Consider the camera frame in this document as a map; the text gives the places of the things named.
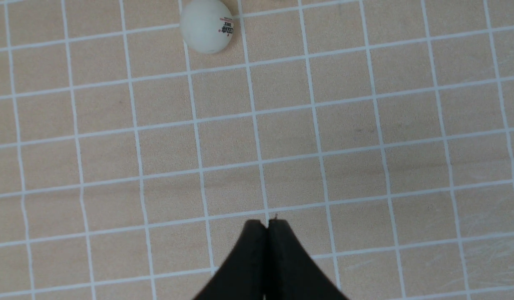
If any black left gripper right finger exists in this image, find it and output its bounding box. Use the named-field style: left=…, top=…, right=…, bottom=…
left=265, top=219, right=348, bottom=300

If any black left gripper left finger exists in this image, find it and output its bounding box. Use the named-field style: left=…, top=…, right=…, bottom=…
left=194, top=220, right=268, bottom=300

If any white ping-pong ball with logo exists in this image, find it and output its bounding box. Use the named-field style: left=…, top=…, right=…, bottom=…
left=179, top=0, right=235, bottom=54

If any checkered orange tablecloth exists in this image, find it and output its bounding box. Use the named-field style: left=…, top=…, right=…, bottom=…
left=0, top=0, right=514, bottom=300

